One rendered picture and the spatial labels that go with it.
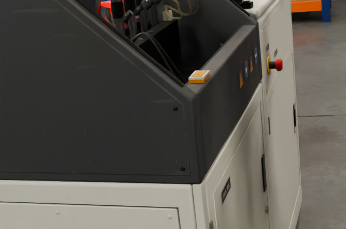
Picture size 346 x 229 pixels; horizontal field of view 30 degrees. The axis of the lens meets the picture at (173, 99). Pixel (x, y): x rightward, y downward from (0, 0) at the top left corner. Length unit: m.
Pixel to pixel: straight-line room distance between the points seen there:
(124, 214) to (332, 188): 1.84
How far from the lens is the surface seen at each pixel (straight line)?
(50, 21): 1.17
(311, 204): 2.85
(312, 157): 3.31
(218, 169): 1.29
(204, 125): 1.19
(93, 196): 1.25
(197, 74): 1.23
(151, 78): 1.12
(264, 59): 1.85
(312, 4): 6.65
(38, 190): 1.30
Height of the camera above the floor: 1.27
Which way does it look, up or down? 17 degrees down
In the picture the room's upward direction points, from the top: 7 degrees counter-clockwise
